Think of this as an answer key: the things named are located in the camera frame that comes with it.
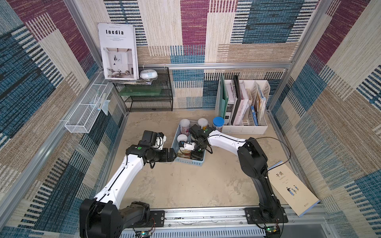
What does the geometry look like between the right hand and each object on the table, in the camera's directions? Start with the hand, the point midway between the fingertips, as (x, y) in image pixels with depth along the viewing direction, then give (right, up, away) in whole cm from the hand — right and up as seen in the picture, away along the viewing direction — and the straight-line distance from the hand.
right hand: (192, 153), depth 94 cm
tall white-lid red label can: (-5, +18, +5) cm, 19 cm away
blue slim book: (+39, +23, +1) cm, 46 cm away
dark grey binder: (+26, +32, -9) cm, 42 cm away
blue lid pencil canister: (+18, +19, +10) cm, 28 cm away
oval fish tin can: (-5, 0, -3) cm, 6 cm away
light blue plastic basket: (-5, +7, -11) cm, 14 cm away
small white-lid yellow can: (-7, +10, +1) cm, 12 cm away
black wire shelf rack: (-27, +39, +21) cm, 52 cm away
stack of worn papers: (+41, +32, -2) cm, 52 cm away
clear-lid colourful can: (+7, +19, +2) cm, 20 cm away
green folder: (+18, +34, -9) cm, 39 cm away
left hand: (-13, +2, -13) cm, 18 cm away
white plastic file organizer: (+41, +16, +16) cm, 47 cm away
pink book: (+31, +30, -2) cm, 43 cm away
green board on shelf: (-34, +40, +5) cm, 53 cm away
